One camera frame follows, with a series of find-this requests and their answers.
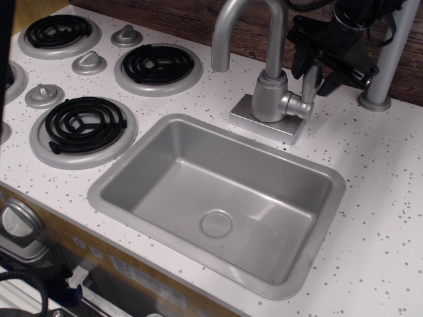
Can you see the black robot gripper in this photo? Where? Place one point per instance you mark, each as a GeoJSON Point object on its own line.
{"type": "Point", "coordinates": [338, 44]}

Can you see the silver faucet lever handle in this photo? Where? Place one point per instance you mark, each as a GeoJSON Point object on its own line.
{"type": "Point", "coordinates": [312, 80]}

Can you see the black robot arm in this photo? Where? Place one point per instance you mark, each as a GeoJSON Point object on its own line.
{"type": "Point", "coordinates": [381, 9]}

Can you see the grey vertical support pole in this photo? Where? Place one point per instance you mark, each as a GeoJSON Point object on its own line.
{"type": "Point", "coordinates": [375, 97]}

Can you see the silver toy faucet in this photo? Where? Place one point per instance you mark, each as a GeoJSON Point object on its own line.
{"type": "Point", "coordinates": [272, 110]}

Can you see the grey plastic sink basin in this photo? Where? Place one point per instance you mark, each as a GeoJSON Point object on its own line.
{"type": "Point", "coordinates": [254, 214]}

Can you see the back right stove burner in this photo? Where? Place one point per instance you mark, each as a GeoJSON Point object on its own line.
{"type": "Point", "coordinates": [158, 70]}

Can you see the silver stove knob top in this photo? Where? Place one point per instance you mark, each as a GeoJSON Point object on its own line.
{"type": "Point", "coordinates": [126, 37]}

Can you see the silver stove knob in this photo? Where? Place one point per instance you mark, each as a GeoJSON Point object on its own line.
{"type": "Point", "coordinates": [89, 64]}
{"type": "Point", "coordinates": [44, 96]}
{"type": "Point", "coordinates": [126, 37]}

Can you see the silver stove knob middle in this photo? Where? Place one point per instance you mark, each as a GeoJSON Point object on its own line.
{"type": "Point", "coordinates": [89, 64]}

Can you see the front right stove burner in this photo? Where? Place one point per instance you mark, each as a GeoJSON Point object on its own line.
{"type": "Point", "coordinates": [83, 133]}

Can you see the back left stove burner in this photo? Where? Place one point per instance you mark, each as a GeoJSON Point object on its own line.
{"type": "Point", "coordinates": [59, 37]}

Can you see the silver stove knob lower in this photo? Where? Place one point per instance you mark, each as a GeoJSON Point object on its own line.
{"type": "Point", "coordinates": [44, 96]}

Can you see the left edge stove burner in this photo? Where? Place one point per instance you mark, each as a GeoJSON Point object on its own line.
{"type": "Point", "coordinates": [15, 83]}

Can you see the silver stove knob left edge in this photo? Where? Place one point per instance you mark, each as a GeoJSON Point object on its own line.
{"type": "Point", "coordinates": [5, 132]}

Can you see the silver oven dial knob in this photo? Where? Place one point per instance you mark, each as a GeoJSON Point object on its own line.
{"type": "Point", "coordinates": [19, 223]}

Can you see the blue clamp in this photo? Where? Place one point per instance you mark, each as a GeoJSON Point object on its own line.
{"type": "Point", "coordinates": [72, 297]}

